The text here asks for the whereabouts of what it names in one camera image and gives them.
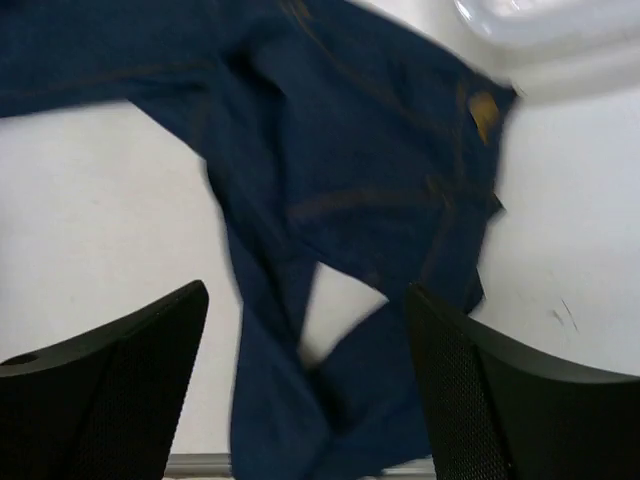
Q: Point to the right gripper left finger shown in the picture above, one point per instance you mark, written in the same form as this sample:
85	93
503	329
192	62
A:
104	404

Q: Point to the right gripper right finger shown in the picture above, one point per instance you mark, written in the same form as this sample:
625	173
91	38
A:
496	408

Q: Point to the dark blue denim trousers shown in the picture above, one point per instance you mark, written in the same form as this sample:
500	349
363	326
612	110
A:
351	158

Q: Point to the white perforated plastic basket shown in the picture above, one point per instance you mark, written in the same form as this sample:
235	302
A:
551	50

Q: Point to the aluminium frame rail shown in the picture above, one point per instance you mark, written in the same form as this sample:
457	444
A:
185	466

